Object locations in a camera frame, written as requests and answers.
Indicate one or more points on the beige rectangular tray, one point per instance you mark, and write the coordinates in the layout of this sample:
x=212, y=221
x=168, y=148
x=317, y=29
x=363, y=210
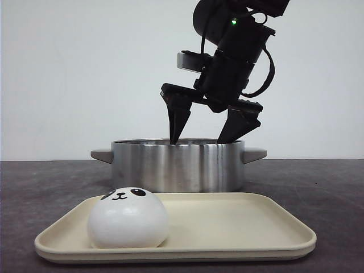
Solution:
x=203, y=227

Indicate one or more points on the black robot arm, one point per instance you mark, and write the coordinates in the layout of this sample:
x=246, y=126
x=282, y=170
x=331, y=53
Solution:
x=240, y=40

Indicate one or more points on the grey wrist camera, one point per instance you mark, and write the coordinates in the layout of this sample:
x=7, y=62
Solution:
x=192, y=61

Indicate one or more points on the white panda bun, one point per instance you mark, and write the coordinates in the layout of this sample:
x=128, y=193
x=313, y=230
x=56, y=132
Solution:
x=128, y=217

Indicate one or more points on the stainless steel steamer pot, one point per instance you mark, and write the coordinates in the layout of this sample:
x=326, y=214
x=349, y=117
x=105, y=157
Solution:
x=191, y=165

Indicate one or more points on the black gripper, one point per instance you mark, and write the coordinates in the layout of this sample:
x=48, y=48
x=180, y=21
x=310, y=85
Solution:
x=219, y=87

